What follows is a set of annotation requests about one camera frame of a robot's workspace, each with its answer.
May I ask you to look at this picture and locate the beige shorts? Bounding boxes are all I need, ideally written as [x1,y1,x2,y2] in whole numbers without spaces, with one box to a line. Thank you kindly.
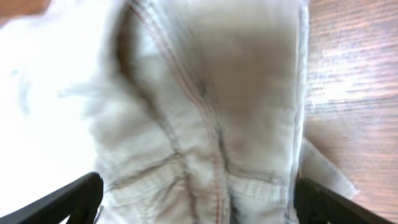
[1,0,357,223]

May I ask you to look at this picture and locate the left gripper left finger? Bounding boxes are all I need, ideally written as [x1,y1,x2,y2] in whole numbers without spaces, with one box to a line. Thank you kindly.
[1,172,104,224]

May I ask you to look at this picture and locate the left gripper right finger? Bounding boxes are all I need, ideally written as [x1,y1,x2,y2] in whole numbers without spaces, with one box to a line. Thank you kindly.
[294,179,392,224]

